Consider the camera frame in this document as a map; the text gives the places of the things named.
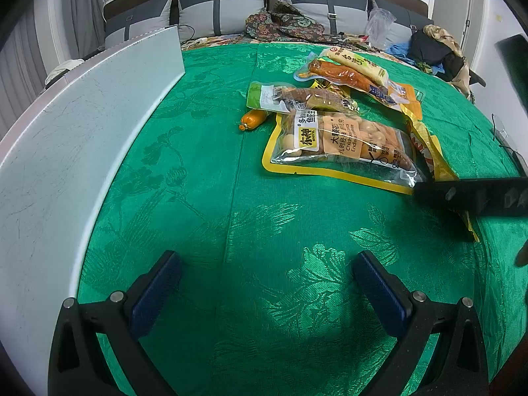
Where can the dark floral cloth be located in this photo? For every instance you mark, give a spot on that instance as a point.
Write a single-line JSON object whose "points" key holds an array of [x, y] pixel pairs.
{"points": [[284, 22]]}

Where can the yellow chicken feet packet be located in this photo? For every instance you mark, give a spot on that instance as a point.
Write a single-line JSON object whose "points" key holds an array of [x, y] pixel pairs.
{"points": [[429, 152]]}

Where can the green patterned cloth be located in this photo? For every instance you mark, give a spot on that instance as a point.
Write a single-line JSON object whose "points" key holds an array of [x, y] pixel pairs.
{"points": [[247, 214]]}

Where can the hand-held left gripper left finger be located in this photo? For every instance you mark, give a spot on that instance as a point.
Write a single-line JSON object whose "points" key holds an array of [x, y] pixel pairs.
{"points": [[159, 293]]}

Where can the black clothing pile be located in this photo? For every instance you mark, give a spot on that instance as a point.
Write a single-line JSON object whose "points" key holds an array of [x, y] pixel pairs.
{"points": [[429, 47]]}

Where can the large clear yellow-edged snack packet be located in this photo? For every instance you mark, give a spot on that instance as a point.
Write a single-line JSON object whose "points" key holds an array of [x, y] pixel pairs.
{"points": [[330, 144]]}

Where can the white flat panel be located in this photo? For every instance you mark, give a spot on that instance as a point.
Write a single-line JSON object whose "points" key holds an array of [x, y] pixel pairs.
{"points": [[62, 152]]}

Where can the blue cloth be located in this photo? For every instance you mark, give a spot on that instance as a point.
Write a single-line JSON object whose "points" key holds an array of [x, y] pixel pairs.
{"points": [[398, 49]]}

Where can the clear orange chicken leg packet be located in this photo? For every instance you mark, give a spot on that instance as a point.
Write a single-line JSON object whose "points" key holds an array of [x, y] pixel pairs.
{"points": [[338, 75]]}

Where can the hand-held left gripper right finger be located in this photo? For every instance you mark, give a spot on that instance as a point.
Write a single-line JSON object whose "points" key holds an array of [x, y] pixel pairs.
{"points": [[379, 293]]}

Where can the clear plastic bag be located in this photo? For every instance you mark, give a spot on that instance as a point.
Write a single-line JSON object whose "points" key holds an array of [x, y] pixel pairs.
{"points": [[379, 27]]}

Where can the grey curtain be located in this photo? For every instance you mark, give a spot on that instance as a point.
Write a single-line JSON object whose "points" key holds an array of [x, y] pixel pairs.
{"points": [[82, 0]]}

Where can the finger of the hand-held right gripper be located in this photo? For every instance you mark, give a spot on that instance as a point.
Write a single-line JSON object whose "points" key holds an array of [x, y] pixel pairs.
{"points": [[466, 196]]}

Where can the orange-yellow snack packet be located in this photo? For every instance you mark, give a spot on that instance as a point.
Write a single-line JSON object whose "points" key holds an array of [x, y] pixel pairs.
{"points": [[408, 99]]}

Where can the white yellow stick snack packet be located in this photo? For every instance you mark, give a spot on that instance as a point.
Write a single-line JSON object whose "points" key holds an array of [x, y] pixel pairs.
{"points": [[359, 66]]}

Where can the orange sausage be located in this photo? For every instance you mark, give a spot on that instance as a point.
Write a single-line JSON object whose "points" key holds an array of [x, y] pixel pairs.
{"points": [[255, 118]]}

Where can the floral bedsheet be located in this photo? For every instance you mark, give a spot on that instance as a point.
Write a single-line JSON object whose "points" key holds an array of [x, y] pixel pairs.
{"points": [[214, 41]]}

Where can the grey pillow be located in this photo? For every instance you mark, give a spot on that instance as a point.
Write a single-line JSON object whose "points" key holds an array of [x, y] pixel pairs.
{"points": [[222, 8], [406, 22], [326, 4], [140, 24]]}

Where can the white cloth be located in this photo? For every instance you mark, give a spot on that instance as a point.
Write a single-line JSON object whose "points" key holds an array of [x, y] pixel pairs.
{"points": [[62, 68]]}

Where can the green-labelled brown snack packet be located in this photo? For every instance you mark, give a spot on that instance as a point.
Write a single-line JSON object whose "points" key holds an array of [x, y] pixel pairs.
{"points": [[297, 97]]}

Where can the black screen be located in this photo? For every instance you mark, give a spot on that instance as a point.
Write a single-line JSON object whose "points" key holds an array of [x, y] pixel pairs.
{"points": [[515, 66]]}

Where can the clear phone stand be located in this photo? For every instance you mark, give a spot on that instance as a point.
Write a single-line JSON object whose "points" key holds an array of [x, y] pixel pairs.
{"points": [[501, 132]]}

